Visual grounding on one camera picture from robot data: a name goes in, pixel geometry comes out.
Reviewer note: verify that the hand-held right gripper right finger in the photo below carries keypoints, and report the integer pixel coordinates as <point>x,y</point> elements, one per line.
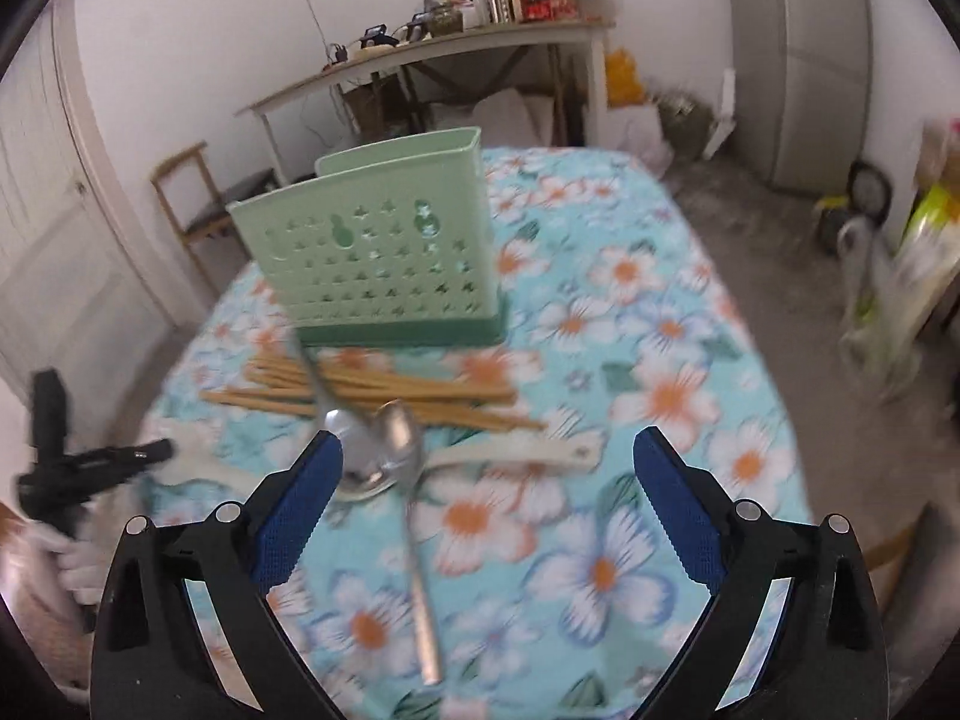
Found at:
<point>675,510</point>

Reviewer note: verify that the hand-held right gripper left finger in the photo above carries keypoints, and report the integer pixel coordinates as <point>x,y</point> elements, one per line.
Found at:
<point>300,517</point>

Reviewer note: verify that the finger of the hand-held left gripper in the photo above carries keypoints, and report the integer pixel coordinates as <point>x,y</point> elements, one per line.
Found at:
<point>120,459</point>

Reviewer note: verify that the white plastic spoon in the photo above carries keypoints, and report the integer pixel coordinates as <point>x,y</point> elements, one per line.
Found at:
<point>195,461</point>
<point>525,454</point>

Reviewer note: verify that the pile of wooden chopsticks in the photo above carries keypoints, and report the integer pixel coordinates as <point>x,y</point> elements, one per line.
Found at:
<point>450,390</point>

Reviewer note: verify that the green plastic utensil holder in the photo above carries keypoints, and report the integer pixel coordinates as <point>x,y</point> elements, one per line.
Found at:
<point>375,270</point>

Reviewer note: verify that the person's left forearm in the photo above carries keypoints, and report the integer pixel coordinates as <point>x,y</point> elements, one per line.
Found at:
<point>19,585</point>

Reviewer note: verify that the person's left hand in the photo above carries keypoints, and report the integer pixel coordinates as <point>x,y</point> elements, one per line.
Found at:
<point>79,566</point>

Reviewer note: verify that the blue floral tablecloth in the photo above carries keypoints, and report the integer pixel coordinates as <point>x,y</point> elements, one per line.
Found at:
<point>600,360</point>

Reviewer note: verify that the white door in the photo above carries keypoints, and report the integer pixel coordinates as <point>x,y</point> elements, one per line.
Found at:
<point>67,240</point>

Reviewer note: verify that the wooden chair black seat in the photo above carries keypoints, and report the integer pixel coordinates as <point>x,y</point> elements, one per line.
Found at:
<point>232,199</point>

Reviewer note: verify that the yellow green sack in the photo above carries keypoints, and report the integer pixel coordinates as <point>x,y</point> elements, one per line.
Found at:
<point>934,217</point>

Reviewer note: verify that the white standing appliance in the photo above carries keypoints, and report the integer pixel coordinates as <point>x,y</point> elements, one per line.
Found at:
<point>724,112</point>

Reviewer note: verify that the yellow plastic bag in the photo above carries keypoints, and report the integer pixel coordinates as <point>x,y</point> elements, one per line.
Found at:
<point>622,79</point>

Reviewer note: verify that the grey refrigerator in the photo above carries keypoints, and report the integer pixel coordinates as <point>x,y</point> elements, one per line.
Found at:
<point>810,52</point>

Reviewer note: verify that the long white desk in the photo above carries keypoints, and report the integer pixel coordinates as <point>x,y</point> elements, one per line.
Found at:
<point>480,37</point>

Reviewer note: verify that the glass jar green contents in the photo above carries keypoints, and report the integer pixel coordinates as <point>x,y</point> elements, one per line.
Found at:
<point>444,21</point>

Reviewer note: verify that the black camera device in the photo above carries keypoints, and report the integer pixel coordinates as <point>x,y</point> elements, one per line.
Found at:
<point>375,36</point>

